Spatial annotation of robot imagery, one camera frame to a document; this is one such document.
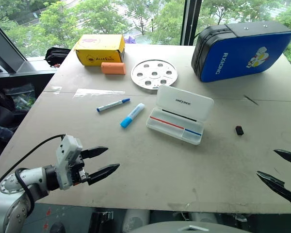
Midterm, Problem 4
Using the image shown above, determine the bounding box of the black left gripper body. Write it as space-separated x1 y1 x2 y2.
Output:
71 150 90 186

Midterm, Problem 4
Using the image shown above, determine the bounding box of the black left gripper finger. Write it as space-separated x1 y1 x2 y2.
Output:
87 164 120 186
81 146 109 160

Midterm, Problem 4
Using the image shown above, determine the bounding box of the clear plastic pencil case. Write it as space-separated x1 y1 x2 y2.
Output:
145 84 215 146

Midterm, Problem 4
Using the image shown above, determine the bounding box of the blue black padded case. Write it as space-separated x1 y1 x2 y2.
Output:
191 21 291 83

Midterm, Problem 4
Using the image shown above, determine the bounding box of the black device under table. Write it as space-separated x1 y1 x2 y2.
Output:
88 211 114 233

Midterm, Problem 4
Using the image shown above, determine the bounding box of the blue white marker pen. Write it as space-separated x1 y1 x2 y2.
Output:
96 98 131 113

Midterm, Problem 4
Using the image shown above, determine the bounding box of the light blue highlighter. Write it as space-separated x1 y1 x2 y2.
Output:
120 102 146 129

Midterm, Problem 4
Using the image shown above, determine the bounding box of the white rounded shape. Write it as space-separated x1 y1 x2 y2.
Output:
191 212 218 224
123 209 150 233

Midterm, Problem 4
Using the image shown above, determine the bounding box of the clear tape strip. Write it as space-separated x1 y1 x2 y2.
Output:
73 88 126 98

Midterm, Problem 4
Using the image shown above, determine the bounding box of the thin dark stick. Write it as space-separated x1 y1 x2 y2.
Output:
243 94 259 106

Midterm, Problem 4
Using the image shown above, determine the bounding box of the grey robot torso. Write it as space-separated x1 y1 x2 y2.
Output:
128 220 254 233

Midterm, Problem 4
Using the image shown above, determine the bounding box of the orange foam block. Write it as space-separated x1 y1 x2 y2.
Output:
100 62 127 75

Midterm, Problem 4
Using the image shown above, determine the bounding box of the dark blue cloth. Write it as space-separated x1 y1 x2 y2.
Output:
0 123 14 146

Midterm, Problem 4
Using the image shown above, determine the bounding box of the clear plastic bag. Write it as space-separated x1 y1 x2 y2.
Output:
4 83 37 112

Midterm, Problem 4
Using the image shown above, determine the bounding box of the black bag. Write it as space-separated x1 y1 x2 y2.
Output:
44 47 71 68

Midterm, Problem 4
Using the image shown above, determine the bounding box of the round perforated metal plate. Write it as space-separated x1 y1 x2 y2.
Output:
130 59 179 91

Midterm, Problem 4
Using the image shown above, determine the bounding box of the yellow cardboard box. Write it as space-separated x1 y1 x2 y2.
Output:
75 33 126 67

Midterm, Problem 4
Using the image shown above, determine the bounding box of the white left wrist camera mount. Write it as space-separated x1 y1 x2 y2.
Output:
55 134 83 190

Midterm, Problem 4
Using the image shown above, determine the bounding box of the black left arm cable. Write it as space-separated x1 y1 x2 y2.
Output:
0 134 66 219

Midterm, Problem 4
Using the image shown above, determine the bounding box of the dark slanted window frame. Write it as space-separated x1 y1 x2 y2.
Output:
0 16 58 78

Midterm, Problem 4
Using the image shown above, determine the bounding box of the black window post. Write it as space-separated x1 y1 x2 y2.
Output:
180 0 202 46

